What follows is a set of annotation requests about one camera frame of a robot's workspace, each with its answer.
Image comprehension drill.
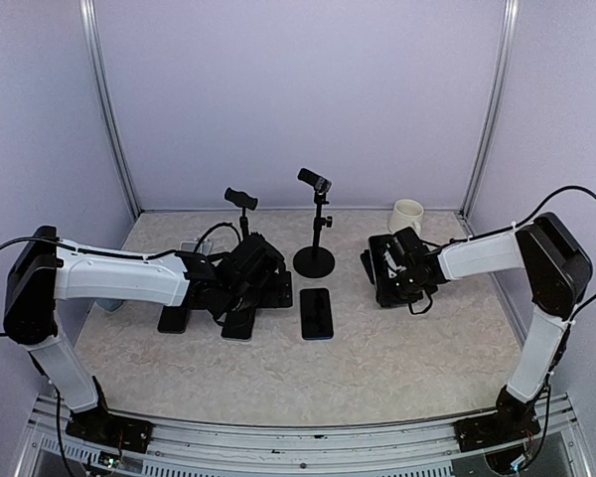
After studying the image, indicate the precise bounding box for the light blue plastic cup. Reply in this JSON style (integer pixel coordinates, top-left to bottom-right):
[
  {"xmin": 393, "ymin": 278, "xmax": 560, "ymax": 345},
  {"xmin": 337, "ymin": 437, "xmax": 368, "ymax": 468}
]
[{"xmin": 96, "ymin": 298, "xmax": 124, "ymax": 313}]

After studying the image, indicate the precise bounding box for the black round stand base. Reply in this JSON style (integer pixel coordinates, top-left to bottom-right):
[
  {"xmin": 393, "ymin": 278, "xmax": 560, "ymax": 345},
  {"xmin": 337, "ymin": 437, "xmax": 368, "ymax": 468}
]
[{"xmin": 224, "ymin": 187, "xmax": 258, "ymax": 239}]

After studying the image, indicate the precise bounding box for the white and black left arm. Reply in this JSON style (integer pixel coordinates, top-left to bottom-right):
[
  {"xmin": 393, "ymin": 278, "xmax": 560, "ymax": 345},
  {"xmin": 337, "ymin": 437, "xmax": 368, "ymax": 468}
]
[{"xmin": 0, "ymin": 226, "xmax": 293, "ymax": 442}]

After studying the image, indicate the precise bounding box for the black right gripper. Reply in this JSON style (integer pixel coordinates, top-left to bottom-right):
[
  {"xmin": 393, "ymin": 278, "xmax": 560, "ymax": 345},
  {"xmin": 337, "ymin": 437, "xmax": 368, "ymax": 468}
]
[{"xmin": 375, "ymin": 268, "xmax": 428, "ymax": 306}]

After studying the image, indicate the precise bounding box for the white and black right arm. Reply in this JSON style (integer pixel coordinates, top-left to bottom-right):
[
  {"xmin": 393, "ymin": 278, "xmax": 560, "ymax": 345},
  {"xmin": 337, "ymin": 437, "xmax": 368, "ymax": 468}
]
[{"xmin": 361, "ymin": 206, "xmax": 596, "ymax": 441}]

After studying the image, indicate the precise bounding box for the white folding phone stand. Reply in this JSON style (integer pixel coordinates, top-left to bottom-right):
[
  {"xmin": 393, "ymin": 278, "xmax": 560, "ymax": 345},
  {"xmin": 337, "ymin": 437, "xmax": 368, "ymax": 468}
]
[{"xmin": 180, "ymin": 238, "xmax": 213, "ymax": 254}]

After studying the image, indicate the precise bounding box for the aluminium frame post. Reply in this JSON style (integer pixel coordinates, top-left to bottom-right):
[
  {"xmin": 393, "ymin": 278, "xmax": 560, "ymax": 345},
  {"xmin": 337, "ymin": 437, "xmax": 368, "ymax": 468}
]
[
  {"xmin": 460, "ymin": 0, "xmax": 521, "ymax": 221},
  {"xmin": 79, "ymin": 0, "xmax": 142, "ymax": 221}
]

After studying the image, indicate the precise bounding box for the right aluminium frame post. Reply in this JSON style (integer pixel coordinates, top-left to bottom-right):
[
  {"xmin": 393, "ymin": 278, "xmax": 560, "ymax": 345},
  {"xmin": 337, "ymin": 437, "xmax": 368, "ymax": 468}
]
[{"xmin": 460, "ymin": 0, "xmax": 521, "ymax": 221}]

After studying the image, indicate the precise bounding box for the white ceramic mug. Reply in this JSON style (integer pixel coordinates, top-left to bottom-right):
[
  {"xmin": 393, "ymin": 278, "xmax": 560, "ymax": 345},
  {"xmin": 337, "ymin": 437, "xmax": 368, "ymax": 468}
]
[{"xmin": 387, "ymin": 199, "xmax": 424, "ymax": 235}]

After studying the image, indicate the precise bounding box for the aluminium front rail base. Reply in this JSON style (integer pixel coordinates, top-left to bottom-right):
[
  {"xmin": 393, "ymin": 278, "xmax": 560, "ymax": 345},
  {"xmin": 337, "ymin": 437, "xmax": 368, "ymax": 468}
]
[{"xmin": 12, "ymin": 392, "xmax": 592, "ymax": 477}]

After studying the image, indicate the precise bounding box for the blue phone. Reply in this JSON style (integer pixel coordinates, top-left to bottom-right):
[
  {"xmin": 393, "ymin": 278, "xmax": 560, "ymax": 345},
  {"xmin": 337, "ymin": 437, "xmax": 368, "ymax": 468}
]
[{"xmin": 299, "ymin": 287, "xmax": 334, "ymax": 341}]

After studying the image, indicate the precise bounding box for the left aluminium frame post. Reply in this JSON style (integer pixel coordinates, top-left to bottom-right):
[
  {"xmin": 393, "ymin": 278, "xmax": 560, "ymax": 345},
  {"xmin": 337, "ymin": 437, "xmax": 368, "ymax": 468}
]
[{"xmin": 79, "ymin": 0, "xmax": 142, "ymax": 221}]

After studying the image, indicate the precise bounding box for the black front stand with pole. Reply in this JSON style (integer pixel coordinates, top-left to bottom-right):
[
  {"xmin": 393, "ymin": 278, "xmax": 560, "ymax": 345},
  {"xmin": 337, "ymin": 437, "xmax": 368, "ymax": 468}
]
[{"xmin": 293, "ymin": 168, "xmax": 335, "ymax": 278}]

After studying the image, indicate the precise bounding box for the black folding phone stand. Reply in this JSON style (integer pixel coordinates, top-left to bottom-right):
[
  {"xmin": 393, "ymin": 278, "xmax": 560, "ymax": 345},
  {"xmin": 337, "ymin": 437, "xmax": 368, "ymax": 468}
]
[{"xmin": 360, "ymin": 235, "xmax": 392, "ymax": 305}]

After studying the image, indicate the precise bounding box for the black phone with silver back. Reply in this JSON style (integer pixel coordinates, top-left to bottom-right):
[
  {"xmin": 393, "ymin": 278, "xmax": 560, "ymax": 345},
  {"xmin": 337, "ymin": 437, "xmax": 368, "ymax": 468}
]
[{"xmin": 221, "ymin": 313, "xmax": 254, "ymax": 341}]

